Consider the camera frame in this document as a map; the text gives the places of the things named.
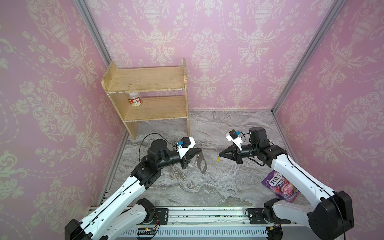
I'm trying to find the small white jar red label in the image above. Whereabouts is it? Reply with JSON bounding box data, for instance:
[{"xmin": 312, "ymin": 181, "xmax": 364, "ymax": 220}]
[{"xmin": 128, "ymin": 93, "xmax": 142, "ymax": 107}]

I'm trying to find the purple candy packet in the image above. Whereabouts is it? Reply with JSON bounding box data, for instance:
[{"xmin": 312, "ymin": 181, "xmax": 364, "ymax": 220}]
[{"xmin": 262, "ymin": 170, "xmax": 300, "ymax": 203}]

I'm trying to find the wooden two-tier shelf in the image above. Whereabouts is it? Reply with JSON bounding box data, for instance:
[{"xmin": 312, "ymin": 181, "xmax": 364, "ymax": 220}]
[{"xmin": 101, "ymin": 59, "xmax": 189, "ymax": 140}]

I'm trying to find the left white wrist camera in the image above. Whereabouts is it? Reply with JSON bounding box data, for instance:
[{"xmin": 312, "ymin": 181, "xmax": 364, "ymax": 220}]
[{"xmin": 177, "ymin": 137, "xmax": 196, "ymax": 159}]

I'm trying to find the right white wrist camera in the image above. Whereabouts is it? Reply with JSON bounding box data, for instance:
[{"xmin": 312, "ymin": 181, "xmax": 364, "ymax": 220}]
[{"xmin": 226, "ymin": 130, "xmax": 243, "ymax": 150}]

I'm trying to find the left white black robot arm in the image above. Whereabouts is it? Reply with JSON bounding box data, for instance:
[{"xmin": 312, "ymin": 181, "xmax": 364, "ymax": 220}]
[{"xmin": 65, "ymin": 137, "xmax": 202, "ymax": 240}]

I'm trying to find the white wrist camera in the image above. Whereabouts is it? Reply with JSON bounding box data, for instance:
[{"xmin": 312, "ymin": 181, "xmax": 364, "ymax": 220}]
[
  {"xmin": 226, "ymin": 130, "xmax": 243, "ymax": 150},
  {"xmin": 177, "ymin": 137, "xmax": 196, "ymax": 159}
]

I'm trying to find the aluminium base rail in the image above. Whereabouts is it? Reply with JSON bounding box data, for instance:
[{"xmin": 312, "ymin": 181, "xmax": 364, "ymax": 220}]
[{"xmin": 78, "ymin": 205, "xmax": 341, "ymax": 240}]

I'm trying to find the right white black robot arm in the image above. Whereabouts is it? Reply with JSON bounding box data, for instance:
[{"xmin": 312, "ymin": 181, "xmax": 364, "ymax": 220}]
[{"xmin": 219, "ymin": 127, "xmax": 355, "ymax": 240}]

